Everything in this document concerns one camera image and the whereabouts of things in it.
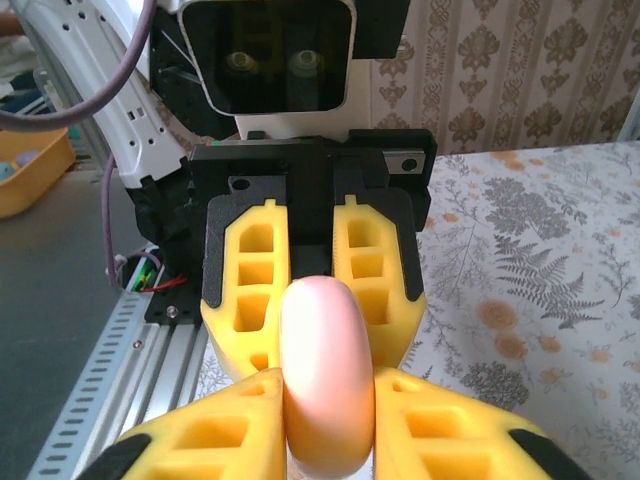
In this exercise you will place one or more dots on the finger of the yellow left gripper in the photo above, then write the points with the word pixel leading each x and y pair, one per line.
pixel 395 280
pixel 222 310

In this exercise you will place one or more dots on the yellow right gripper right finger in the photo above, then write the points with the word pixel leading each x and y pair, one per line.
pixel 450 440

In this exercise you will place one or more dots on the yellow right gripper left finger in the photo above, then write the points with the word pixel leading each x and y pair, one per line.
pixel 200 440

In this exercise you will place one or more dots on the pink clamshell charging case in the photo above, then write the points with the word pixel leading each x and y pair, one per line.
pixel 325 375

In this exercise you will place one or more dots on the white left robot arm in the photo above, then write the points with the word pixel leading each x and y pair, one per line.
pixel 125 100

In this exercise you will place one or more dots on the floral patterned tablecloth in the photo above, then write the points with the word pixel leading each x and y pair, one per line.
pixel 525 300

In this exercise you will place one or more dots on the yellow plastic bin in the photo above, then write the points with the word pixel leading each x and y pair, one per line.
pixel 35 185

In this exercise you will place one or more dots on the aluminium frame rail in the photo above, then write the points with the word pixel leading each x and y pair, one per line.
pixel 165 370

